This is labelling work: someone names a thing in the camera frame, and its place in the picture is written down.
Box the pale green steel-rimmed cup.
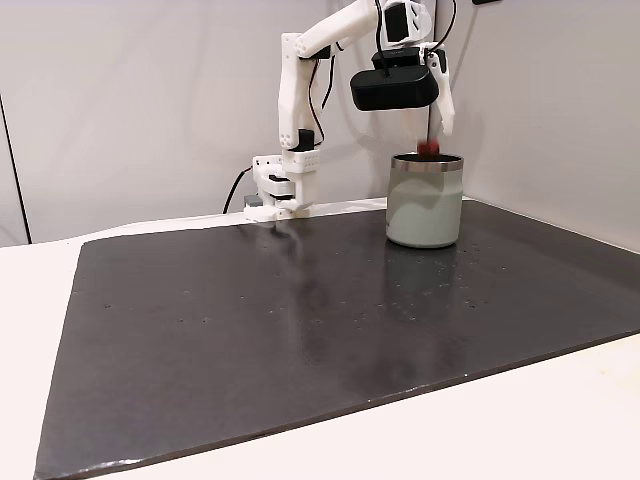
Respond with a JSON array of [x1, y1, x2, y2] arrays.
[[385, 153, 464, 250]]

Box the black table mat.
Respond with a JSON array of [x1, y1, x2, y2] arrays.
[[32, 198, 640, 480]]

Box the black camera box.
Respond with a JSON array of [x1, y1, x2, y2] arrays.
[[348, 66, 442, 113]]

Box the black camera cable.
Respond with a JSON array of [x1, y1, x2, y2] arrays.
[[372, 0, 392, 79]]

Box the thin gripper servo wire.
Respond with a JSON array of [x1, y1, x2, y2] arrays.
[[431, 0, 458, 52]]

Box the black power cable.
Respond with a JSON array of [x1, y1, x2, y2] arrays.
[[222, 168, 252, 215]]

